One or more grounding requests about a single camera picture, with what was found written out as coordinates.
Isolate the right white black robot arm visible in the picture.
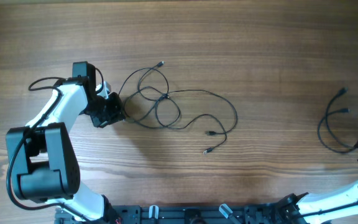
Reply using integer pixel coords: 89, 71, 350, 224
275, 141, 358, 223

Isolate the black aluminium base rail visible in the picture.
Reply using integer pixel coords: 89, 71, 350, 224
53, 203, 332, 224

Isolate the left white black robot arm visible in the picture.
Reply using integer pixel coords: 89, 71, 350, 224
6, 61, 125, 223

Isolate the black USB cable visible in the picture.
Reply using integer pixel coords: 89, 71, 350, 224
317, 87, 358, 154
116, 60, 239, 136
122, 85, 228, 156

